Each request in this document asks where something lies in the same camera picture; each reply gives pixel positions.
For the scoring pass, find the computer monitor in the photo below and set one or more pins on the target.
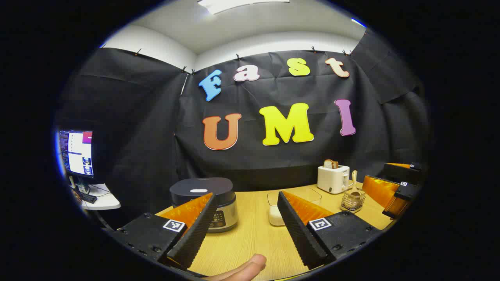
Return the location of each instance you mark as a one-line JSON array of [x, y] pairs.
[[76, 152]]

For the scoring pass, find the black and silver rice cooker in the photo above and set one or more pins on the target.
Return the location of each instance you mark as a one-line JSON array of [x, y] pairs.
[[203, 185]]

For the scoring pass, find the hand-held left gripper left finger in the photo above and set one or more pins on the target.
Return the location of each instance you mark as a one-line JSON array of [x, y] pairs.
[[195, 234]]

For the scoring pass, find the white toaster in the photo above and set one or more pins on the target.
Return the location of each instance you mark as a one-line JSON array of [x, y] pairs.
[[332, 179]]

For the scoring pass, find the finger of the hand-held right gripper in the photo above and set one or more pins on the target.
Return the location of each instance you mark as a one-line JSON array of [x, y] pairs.
[[402, 172], [406, 191]]

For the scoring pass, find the black keyboard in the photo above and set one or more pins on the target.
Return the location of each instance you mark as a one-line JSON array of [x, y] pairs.
[[88, 197]]

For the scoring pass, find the clear plastic container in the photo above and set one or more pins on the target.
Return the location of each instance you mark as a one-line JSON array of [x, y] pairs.
[[273, 197]]

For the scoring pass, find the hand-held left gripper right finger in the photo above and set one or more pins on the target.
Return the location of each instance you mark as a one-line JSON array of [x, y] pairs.
[[297, 230]]

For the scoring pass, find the wooden spoon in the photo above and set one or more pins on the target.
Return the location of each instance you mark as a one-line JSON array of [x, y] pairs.
[[354, 179]]

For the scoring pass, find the white side table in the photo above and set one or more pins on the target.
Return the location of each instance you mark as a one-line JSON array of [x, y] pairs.
[[107, 201]]

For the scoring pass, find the black backdrop cloth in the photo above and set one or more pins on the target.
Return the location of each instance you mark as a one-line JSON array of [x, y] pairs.
[[156, 117]]

